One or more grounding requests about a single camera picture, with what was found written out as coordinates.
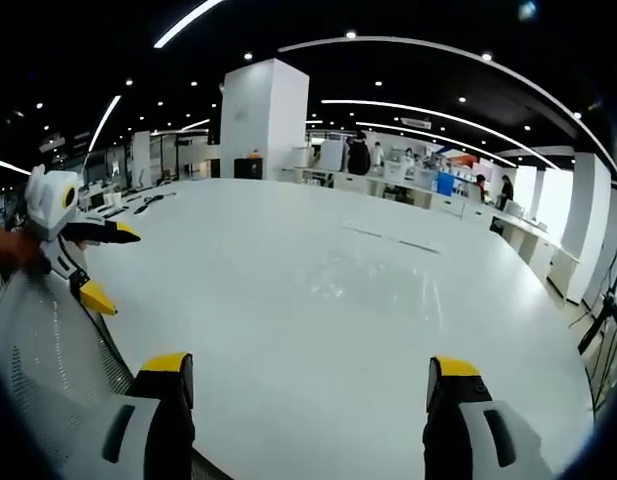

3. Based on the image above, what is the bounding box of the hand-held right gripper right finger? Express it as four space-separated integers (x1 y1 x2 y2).
421 355 557 480

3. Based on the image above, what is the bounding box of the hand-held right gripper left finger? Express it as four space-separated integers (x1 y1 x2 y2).
57 352 197 480

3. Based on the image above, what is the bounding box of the transparent food packaging bag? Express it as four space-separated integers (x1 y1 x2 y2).
300 247 439 321

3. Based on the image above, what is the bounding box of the white mesh basket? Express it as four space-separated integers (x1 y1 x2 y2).
0 272 209 480

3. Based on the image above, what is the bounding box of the black cabinet with orange top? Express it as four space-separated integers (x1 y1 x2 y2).
233 152 265 180

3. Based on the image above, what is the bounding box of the black tripod stand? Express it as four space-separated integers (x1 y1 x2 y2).
576 287 617 416

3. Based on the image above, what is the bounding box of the white square pillar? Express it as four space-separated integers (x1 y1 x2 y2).
219 58 310 182

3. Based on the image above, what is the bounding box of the white appliance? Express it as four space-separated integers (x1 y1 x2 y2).
319 139 346 174

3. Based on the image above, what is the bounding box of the blue box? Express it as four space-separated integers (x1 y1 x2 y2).
437 172 463 197

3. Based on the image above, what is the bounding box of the black cable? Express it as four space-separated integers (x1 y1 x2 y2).
132 193 177 216

